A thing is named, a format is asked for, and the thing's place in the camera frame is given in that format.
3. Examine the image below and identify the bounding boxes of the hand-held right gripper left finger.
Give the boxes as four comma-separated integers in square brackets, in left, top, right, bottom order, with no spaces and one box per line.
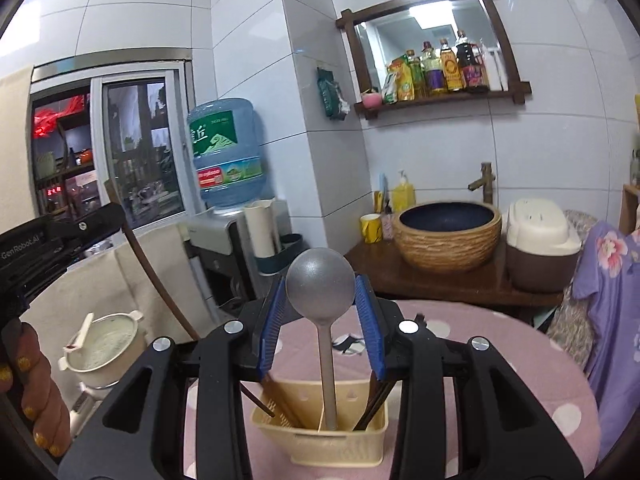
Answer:
[57,275,288,480]

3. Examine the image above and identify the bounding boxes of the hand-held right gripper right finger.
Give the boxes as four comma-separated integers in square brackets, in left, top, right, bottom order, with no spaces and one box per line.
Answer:
[354,274,586,480]

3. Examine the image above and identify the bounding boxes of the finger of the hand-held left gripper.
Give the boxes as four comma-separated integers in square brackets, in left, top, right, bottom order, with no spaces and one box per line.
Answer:
[47,202,126,261]

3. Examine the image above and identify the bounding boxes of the matte grey metal spoon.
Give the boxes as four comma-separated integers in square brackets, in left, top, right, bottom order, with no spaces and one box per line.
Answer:
[285,247,357,432]

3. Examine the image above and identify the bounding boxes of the brown wooden chopstick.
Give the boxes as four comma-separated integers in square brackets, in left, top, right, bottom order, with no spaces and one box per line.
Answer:
[241,384,276,418]

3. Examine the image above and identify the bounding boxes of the black chopstick with gold band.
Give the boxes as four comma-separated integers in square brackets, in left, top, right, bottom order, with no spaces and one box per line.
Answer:
[352,382,386,432]

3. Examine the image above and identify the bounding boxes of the cream plastic utensil holder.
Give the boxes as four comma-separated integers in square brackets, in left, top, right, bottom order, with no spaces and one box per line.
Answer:
[250,379,390,467]

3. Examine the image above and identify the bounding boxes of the person's left hand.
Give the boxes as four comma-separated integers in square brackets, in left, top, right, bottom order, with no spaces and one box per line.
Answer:
[0,321,71,457]

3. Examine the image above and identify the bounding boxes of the beige chair cover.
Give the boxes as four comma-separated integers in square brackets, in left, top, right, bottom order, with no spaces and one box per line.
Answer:
[22,225,201,356]

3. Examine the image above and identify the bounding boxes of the teal plastic tray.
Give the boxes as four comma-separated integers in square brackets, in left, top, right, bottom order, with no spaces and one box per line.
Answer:
[255,232,305,277]

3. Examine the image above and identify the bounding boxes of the window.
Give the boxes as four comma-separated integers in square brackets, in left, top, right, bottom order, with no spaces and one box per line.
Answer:
[30,60,196,231]

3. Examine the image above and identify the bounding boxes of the dark wooden counter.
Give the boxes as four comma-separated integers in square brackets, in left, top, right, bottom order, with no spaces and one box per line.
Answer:
[345,237,566,311]

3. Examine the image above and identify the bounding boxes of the water dispenser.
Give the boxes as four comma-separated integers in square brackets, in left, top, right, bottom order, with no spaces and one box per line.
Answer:
[182,200,296,311]

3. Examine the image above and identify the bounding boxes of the yellow mug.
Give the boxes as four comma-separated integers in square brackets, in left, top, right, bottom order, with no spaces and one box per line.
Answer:
[360,213,385,244]

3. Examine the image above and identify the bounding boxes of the cream cooking pot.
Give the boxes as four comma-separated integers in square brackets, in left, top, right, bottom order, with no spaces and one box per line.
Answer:
[60,310,146,388]

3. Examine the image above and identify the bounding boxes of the woven pattern basin sink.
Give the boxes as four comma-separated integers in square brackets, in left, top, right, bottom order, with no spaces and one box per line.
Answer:
[392,201,502,273]

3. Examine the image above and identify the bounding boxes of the yellow soap dispenser bottle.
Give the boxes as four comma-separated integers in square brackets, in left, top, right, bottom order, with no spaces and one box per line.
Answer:
[391,170,417,213]

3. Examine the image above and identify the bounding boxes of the pink polka dot tablecloth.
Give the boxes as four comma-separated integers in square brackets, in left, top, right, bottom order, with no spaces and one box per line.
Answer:
[182,300,601,480]

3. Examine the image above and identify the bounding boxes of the blue water jug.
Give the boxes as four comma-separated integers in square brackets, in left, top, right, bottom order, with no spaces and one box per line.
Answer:
[186,98,268,209]

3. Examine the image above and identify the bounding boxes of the cream and brown rice cooker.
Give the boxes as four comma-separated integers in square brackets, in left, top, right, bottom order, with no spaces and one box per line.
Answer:
[505,198,583,293]

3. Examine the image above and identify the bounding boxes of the brass faucet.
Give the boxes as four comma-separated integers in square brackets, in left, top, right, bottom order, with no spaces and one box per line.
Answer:
[467,162,497,204]

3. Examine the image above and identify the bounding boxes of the grey floral cloth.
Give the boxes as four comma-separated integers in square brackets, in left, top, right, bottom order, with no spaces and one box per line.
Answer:
[545,210,601,376]

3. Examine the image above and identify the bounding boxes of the green hanging packet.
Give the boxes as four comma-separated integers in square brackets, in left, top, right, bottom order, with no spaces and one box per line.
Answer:
[316,66,350,122]

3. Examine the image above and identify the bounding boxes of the purple floral cloth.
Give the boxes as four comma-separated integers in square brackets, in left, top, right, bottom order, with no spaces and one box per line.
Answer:
[572,220,640,466]

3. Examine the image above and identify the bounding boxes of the yellow green pouch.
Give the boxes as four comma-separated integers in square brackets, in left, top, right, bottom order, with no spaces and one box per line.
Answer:
[381,57,416,104]

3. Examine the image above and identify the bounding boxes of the purple label bottle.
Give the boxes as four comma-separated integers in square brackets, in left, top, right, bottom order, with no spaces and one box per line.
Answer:
[421,41,447,96]

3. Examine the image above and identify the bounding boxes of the green bottle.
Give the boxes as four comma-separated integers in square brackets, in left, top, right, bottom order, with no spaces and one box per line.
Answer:
[405,50,426,100]

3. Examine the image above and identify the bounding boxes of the yellow label oil bottle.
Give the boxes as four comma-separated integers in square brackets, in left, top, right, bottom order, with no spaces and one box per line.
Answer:
[439,38,466,92]

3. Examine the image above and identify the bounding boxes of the wooden shelf box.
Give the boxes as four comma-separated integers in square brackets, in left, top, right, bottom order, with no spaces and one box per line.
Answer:
[619,184,640,236]

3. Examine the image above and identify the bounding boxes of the white bottle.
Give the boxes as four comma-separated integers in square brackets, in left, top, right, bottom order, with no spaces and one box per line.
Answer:
[480,42,508,92]

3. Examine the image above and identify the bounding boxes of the dark sauce bottle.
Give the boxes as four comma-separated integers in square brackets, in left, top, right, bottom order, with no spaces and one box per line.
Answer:
[455,30,490,92]

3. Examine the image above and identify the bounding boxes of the wood framed mirror shelf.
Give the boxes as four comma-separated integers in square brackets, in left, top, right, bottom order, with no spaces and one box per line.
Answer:
[335,0,532,121]

